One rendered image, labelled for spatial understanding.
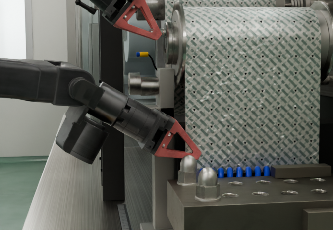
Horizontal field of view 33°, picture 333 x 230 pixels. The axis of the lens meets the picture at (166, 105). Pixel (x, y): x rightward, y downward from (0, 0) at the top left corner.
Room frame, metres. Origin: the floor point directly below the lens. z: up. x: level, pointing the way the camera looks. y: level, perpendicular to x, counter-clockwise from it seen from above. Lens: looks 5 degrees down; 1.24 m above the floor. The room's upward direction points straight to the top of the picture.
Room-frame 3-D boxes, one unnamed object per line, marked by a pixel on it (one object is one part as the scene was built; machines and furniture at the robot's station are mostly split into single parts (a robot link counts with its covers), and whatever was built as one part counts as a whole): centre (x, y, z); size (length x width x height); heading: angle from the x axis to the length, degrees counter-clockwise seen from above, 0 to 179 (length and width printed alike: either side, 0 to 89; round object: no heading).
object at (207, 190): (0.77, -0.06, 1.05); 0.04 x 0.04 x 0.04
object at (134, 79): (1.02, 0.06, 1.18); 0.04 x 0.02 x 0.04; 8
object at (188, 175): (0.87, -0.03, 1.05); 0.04 x 0.04 x 0.04
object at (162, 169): (1.03, 0.02, 1.05); 0.06 x 0.05 x 0.31; 98
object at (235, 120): (0.95, -0.15, 1.10); 0.23 x 0.01 x 0.18; 98
